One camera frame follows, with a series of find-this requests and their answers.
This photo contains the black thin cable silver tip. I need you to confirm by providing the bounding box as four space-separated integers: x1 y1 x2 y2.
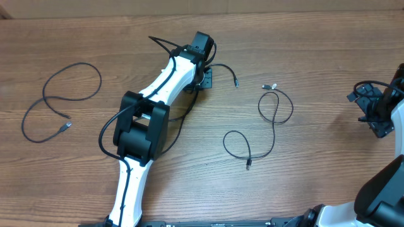
162 63 239 154

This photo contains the black short USB cable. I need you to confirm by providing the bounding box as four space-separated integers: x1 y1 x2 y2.
20 62 103 144

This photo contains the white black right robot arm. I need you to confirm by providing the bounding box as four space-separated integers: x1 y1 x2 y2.
285 64 403 227

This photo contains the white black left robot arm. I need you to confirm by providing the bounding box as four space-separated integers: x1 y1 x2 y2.
103 32 216 226

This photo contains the brown cardboard backdrop panel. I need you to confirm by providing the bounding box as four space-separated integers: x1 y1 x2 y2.
1 0 403 19

